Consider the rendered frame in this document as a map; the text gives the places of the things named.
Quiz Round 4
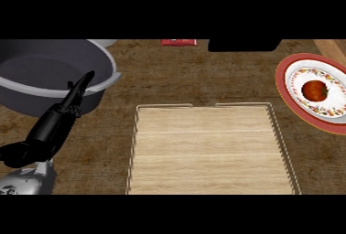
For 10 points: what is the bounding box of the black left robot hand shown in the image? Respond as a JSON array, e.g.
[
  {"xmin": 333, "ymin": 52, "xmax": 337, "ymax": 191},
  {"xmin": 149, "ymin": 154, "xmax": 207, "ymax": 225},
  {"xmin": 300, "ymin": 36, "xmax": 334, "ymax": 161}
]
[{"xmin": 0, "ymin": 69, "xmax": 98, "ymax": 169}]

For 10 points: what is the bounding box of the pale wooden tray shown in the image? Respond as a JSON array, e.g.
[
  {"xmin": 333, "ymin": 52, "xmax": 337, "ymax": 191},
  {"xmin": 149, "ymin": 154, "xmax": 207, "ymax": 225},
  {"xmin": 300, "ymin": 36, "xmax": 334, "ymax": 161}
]
[{"xmin": 124, "ymin": 101, "xmax": 303, "ymax": 196}]

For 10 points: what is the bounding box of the red tomato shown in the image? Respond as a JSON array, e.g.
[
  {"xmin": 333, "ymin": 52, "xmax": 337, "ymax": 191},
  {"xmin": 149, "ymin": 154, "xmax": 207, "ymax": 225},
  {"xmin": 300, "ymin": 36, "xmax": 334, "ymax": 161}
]
[{"xmin": 300, "ymin": 80, "xmax": 330, "ymax": 103}]

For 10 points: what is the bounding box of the white floral-rimmed plate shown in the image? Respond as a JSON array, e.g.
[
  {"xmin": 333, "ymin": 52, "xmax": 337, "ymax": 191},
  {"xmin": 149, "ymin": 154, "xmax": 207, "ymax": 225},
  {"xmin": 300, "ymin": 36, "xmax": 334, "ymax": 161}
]
[{"xmin": 284, "ymin": 58, "xmax": 346, "ymax": 125}]

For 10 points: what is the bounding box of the dark grey pot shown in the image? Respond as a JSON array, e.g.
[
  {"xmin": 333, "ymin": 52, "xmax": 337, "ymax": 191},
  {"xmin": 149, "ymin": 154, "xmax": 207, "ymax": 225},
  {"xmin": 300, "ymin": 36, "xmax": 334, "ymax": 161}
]
[{"xmin": 0, "ymin": 38, "xmax": 123, "ymax": 119}]

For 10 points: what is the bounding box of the red packet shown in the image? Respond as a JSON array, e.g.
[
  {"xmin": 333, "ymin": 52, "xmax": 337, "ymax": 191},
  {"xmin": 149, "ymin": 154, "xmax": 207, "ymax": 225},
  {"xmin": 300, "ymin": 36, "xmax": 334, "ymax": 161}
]
[{"xmin": 161, "ymin": 38, "xmax": 198, "ymax": 47}]

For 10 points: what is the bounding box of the black appliance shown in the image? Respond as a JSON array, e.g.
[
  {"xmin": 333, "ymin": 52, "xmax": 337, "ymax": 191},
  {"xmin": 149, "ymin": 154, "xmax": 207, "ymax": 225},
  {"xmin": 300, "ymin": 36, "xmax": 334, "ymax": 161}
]
[{"xmin": 207, "ymin": 38, "xmax": 282, "ymax": 53}]

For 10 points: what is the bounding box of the red round placemat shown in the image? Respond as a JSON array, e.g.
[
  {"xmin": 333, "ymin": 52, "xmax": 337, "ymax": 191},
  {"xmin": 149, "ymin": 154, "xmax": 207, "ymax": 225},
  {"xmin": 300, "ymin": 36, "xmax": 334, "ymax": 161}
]
[{"xmin": 275, "ymin": 52, "xmax": 346, "ymax": 136}]

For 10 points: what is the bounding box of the pale wooden board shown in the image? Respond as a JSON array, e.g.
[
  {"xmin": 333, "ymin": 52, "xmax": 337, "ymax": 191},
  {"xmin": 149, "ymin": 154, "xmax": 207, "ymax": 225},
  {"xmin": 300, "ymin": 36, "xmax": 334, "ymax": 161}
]
[{"xmin": 312, "ymin": 38, "xmax": 346, "ymax": 69}]

